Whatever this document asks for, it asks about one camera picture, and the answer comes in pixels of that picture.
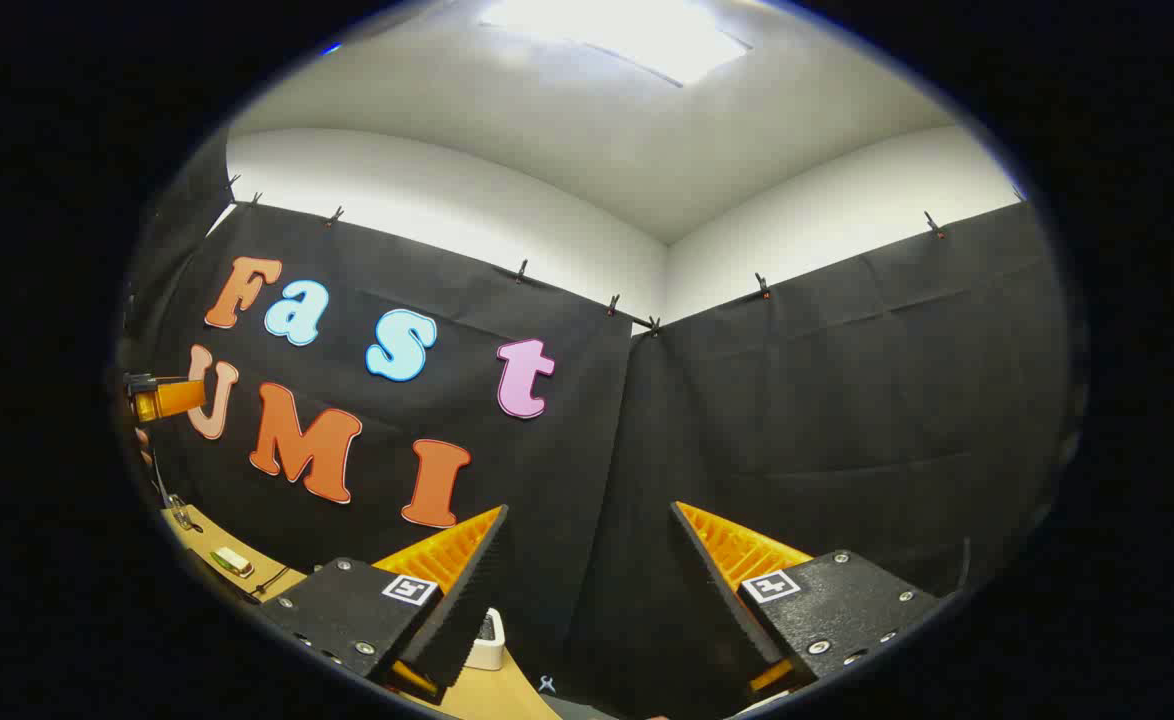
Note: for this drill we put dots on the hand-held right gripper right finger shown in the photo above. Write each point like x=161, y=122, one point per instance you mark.
x=727, y=610

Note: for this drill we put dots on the row of black cloth clips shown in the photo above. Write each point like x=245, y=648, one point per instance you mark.
x=521, y=270

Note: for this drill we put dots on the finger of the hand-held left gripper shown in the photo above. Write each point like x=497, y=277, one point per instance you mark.
x=172, y=398

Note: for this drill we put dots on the clear glass container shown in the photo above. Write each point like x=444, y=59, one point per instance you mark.
x=182, y=515

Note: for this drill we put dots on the ceiling light panel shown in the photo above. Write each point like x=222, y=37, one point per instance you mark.
x=637, y=30

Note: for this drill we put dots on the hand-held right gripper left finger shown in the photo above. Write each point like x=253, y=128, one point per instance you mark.
x=462, y=610

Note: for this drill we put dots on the sandwich with lettuce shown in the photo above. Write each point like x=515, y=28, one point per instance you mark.
x=232, y=562

